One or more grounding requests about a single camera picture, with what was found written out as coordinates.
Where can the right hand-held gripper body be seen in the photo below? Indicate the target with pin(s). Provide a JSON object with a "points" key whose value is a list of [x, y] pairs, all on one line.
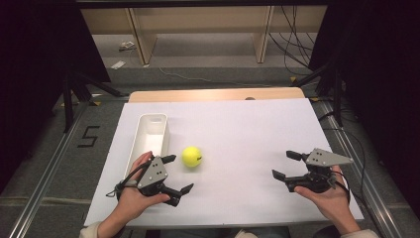
{"points": [[325, 158]]}

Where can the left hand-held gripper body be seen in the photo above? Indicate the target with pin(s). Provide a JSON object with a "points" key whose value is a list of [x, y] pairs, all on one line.
{"points": [[153, 172]]}

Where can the yellow tennis ball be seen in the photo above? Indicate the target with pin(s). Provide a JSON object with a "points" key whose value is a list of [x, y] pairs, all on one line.
{"points": [[191, 156]]}

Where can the white rectangular plastic bin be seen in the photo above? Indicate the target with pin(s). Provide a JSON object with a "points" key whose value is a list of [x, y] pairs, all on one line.
{"points": [[150, 137]]}

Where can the person's left hand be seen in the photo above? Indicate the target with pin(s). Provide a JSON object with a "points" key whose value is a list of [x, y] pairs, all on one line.
{"points": [[133, 198]]}

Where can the person's right hand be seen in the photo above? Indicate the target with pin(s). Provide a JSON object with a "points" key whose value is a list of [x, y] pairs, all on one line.
{"points": [[330, 203]]}

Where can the white table cover sheet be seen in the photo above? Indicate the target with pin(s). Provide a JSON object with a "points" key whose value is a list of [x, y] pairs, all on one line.
{"points": [[247, 142]]}

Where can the black tripod stand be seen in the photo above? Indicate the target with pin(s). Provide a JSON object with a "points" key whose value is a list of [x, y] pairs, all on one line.
{"points": [[68, 99], [336, 95]]}

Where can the dark curtain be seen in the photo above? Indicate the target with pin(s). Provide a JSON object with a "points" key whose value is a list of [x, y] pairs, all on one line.
{"points": [[33, 66], [379, 82]]}

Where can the white paper scrap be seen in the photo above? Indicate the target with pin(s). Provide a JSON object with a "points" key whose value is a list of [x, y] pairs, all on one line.
{"points": [[118, 64]]}

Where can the small crumpled floor object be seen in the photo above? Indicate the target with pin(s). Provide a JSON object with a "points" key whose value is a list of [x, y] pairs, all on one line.
{"points": [[127, 45]]}

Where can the light wooden desk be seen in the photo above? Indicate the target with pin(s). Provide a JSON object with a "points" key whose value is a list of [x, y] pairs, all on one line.
{"points": [[198, 20]]}

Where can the aluminium floor rail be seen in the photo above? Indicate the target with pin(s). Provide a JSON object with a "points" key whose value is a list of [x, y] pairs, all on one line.
{"points": [[43, 185], [366, 188]]}

